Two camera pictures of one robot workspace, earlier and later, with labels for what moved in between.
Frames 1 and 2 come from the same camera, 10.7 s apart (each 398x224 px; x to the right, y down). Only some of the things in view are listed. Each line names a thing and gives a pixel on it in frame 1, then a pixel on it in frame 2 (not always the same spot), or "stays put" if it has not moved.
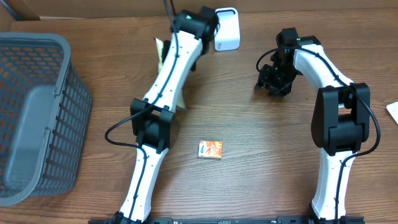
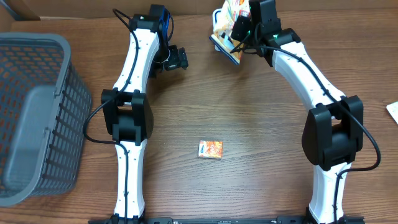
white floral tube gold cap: (392, 109) stays put
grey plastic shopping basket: (45, 113) stays put
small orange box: (209, 149) stays put
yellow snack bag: (181, 99) -> (222, 40)
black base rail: (229, 220) stays put
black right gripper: (282, 89) -> (235, 33)
